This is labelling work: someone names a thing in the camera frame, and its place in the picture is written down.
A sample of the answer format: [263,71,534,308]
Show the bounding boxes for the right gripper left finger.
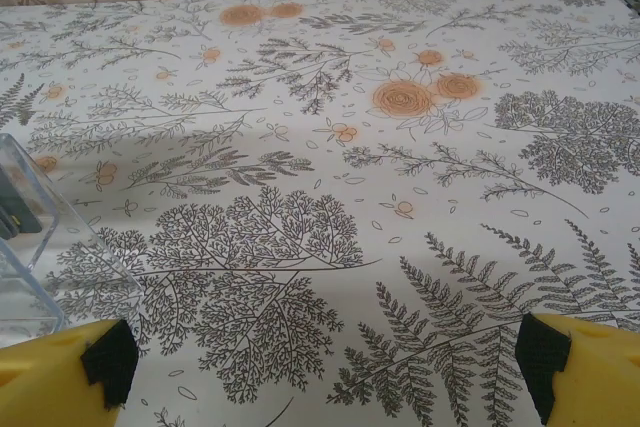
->
[0,319,140,427]

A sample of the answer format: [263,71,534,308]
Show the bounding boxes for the clear acrylic organizer box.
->
[0,132,144,348]

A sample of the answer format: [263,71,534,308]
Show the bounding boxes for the black visa card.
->
[0,181,45,241]

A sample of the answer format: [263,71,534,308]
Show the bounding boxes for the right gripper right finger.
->
[514,312,640,427]

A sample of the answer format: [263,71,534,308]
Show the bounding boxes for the floral patterned table cover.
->
[0,0,640,427]

